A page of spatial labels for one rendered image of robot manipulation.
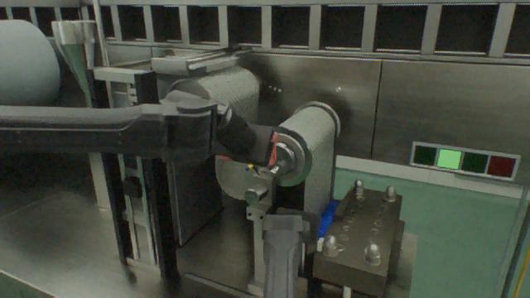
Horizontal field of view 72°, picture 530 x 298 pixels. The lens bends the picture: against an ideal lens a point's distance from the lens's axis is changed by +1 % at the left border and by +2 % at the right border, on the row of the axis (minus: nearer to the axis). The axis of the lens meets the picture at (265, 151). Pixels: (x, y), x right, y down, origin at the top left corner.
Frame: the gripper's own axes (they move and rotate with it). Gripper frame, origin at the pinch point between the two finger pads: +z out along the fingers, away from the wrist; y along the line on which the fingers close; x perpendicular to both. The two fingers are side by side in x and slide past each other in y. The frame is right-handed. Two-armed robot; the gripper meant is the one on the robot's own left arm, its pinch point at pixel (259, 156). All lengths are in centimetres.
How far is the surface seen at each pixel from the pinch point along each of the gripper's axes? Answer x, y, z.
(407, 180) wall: 81, 19, 294
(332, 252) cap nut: -13.0, 13.5, 24.0
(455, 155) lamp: 21, 37, 40
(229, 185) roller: -3.7, -14.8, 18.9
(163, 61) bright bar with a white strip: 17.9, -29.4, -3.3
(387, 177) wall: 81, 0, 293
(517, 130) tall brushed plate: 28, 49, 36
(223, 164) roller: 0.5, -16.5, 15.3
